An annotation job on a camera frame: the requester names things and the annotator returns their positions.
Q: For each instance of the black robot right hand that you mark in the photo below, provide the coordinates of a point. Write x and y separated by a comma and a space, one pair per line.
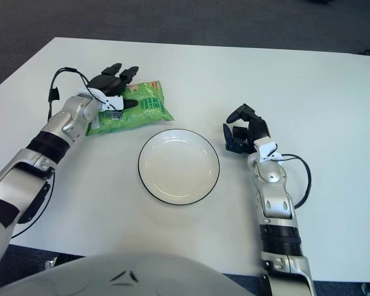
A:
260, 129

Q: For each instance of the shiny metal table foot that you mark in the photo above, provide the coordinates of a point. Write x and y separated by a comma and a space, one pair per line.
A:
50, 263

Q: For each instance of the grey chair caster wheel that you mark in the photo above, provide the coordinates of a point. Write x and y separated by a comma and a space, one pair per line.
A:
368, 290

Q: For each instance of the silver robot torso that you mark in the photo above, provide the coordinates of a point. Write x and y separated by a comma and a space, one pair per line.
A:
126, 277

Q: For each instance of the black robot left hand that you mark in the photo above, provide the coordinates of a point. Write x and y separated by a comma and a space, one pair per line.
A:
106, 82

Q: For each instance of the white plate black rim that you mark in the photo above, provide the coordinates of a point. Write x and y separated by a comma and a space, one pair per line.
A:
179, 168

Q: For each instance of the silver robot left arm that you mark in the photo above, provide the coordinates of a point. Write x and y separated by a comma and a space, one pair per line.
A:
64, 120

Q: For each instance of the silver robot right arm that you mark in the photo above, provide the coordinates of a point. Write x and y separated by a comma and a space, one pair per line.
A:
272, 175

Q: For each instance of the green snack bag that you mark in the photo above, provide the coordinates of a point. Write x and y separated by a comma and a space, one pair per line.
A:
145, 108

